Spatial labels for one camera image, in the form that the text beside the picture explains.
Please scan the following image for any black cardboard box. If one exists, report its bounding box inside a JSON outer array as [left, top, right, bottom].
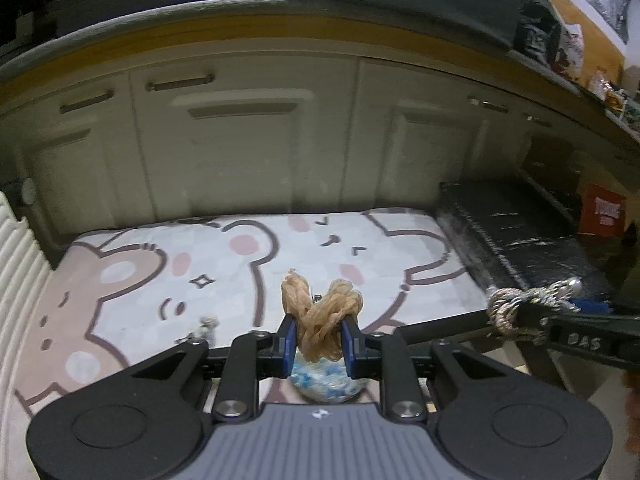
[[370, 310, 591, 401]]

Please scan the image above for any tan mesh scrunchie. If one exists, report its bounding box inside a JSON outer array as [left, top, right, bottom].
[[281, 267, 364, 365]]

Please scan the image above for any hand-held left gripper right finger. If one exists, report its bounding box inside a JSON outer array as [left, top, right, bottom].
[[341, 317, 506, 423]]

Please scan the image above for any grey crocheted mouse toy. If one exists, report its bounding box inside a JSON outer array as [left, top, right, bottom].
[[187, 316, 219, 344]]

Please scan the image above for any white ribbed panel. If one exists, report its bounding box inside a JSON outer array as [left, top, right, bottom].
[[0, 192, 54, 357]]

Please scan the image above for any twisted rope tassel with bead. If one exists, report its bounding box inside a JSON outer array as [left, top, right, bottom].
[[486, 276, 584, 346]]

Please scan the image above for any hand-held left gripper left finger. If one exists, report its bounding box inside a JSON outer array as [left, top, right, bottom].
[[127, 312, 301, 423]]

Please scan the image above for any black bubble wrapped package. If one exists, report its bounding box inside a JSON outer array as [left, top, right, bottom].
[[437, 180, 616, 306]]

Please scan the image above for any person's right forearm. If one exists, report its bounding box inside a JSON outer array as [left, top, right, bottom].
[[622, 372, 640, 461]]

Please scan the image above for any white and red printed packet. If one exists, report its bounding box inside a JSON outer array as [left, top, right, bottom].
[[555, 22, 586, 74]]

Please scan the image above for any bear printed blanket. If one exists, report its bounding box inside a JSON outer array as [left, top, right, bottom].
[[12, 210, 496, 411]]

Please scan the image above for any cream cabinet door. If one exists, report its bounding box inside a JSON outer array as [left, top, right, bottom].
[[129, 55, 360, 222], [12, 72, 134, 242], [357, 57, 531, 212]]

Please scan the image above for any blue floral drawstring pouch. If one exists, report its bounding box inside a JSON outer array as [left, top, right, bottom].
[[290, 355, 371, 404]]

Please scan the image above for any red cardboard box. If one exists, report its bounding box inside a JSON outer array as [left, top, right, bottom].
[[580, 185, 627, 239]]

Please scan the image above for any yellow snack packet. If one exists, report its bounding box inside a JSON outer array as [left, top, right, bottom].
[[587, 67, 616, 101]]

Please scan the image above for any dark bag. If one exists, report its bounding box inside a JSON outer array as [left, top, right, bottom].
[[515, 0, 564, 64]]

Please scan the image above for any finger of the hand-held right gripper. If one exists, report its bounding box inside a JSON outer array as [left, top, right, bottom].
[[512, 301, 568, 344], [565, 296, 614, 316]]

